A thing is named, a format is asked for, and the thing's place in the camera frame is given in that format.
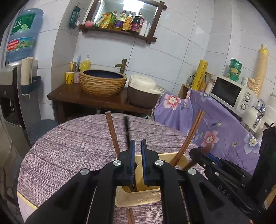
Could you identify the woven pattern basin sink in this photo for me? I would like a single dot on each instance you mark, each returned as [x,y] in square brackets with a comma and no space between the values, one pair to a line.
[101,85]

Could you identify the pink round ornament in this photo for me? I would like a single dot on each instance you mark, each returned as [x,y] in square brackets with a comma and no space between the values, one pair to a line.
[88,24]

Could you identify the dark wooden washstand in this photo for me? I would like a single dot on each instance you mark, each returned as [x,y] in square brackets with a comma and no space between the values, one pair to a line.
[73,94]

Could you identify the blue toothbrush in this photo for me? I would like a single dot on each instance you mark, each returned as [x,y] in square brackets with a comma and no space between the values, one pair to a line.
[78,60]

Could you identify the blue water cooler bottle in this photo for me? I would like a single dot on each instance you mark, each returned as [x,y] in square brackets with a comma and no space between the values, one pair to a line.
[22,34]

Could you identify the yellow cup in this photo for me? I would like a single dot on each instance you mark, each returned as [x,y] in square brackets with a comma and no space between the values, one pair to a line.
[69,78]

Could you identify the small yellowish jar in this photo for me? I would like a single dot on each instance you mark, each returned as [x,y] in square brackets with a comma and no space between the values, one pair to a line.
[251,84]

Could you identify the purple label bottle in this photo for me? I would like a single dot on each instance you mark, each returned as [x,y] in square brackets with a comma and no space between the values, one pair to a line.
[119,21]

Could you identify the green oil bottle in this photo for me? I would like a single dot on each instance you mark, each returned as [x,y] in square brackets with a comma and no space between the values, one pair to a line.
[112,20]

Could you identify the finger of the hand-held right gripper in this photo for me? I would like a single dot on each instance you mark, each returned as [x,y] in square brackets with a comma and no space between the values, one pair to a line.
[215,158]
[203,161]

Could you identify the white paper cup sleeve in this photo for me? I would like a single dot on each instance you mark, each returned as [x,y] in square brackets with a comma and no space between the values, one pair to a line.
[26,71]

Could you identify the yellow label bottle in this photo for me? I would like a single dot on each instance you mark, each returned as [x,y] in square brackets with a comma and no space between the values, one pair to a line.
[127,22]

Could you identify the bamboo style faucet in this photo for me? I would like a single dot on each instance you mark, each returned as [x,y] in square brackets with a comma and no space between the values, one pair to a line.
[123,64]

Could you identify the grey water dispenser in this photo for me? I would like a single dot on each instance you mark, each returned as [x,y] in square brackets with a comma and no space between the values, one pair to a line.
[10,97]

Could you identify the pale green packet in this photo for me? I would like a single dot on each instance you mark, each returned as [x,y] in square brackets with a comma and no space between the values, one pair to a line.
[97,23]

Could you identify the white microwave oven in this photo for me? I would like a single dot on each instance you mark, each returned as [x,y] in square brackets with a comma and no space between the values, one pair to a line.
[226,92]

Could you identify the wooden framed mirror shelf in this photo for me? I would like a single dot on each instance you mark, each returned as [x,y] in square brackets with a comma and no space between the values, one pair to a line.
[120,34]

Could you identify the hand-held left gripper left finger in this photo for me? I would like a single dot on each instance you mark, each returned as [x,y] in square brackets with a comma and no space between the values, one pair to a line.
[132,150]

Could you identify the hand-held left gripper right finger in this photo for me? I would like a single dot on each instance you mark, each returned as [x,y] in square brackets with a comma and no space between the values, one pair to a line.
[143,155]

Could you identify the yellow wrap roll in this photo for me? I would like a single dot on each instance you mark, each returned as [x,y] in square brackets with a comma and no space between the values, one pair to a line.
[199,75]

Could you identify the small wooden box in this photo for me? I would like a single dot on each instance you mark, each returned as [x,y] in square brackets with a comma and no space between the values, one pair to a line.
[183,91]

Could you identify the dark soy sauce bottle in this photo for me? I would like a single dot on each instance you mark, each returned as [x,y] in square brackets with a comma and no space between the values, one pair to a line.
[136,24]

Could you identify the purple floral cloth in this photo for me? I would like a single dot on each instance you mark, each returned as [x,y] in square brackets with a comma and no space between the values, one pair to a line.
[217,120]

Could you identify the small floral pump bottle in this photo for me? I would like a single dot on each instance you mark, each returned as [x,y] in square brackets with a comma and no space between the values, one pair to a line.
[77,76]

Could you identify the green hanging packet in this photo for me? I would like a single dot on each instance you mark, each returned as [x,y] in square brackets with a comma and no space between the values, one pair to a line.
[74,17]

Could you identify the white squeeze bottle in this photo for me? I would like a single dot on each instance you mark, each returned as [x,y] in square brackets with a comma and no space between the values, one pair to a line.
[143,28]
[148,30]

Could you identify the white and brown rice cooker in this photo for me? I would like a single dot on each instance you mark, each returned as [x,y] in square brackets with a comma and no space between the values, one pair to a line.
[142,90]

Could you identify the cream plastic utensil basket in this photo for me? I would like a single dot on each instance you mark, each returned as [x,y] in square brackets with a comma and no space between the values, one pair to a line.
[140,199]

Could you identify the blue-grey cup holder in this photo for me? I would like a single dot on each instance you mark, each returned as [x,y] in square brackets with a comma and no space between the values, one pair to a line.
[34,84]

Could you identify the yellow packet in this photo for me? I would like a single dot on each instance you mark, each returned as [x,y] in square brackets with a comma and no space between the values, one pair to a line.
[105,20]

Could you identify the yellow soap pump bottle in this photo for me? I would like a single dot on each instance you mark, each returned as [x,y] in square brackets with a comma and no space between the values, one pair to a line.
[85,64]

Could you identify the tall stack of paper cups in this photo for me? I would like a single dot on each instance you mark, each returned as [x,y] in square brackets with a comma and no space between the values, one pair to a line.
[261,73]

